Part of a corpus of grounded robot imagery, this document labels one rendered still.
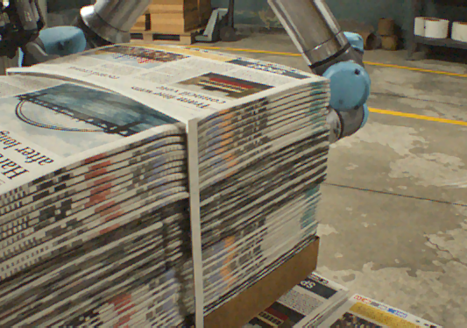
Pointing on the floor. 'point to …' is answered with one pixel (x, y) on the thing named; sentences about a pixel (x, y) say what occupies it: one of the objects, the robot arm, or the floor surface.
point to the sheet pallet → (173, 20)
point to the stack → (331, 310)
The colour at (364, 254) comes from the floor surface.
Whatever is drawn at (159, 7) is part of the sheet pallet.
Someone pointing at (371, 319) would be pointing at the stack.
